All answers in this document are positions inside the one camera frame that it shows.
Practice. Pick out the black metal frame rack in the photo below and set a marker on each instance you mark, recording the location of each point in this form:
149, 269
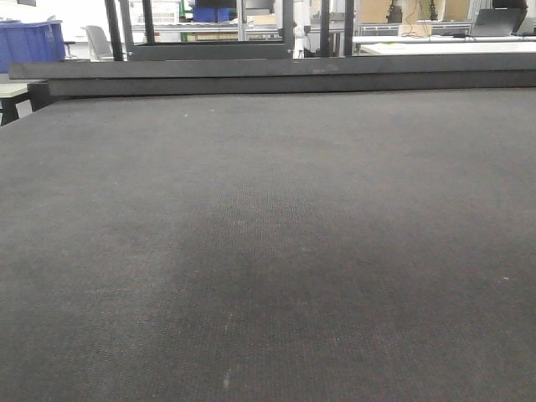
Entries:
124, 48

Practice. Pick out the open laptop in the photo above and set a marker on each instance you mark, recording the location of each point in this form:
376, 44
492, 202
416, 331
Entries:
499, 22

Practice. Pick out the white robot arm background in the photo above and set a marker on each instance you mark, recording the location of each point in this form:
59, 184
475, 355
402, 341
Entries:
302, 26

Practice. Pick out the blue storage crate left background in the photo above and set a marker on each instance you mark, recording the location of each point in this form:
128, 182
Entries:
31, 42

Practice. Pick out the white background table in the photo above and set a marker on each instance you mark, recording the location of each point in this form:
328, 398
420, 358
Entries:
397, 45

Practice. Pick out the small blue bin background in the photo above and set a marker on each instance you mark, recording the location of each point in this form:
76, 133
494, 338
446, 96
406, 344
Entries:
211, 15

